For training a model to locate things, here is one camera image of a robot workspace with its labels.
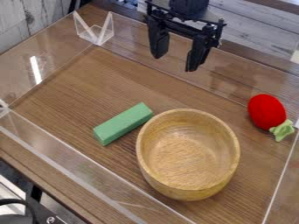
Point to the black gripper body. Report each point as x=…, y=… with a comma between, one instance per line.
x=188, y=10

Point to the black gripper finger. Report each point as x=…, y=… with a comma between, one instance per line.
x=159, y=37
x=197, y=53

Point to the green rectangular block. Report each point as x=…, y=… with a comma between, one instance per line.
x=121, y=123

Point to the brown wooden bowl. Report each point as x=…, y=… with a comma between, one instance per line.
x=188, y=153

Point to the red plush strawberry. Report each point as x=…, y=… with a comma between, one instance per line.
x=267, y=114

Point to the clear acrylic corner bracket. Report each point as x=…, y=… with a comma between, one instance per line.
x=95, y=34

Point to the clear acrylic tray wall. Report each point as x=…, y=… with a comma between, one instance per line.
x=63, y=85

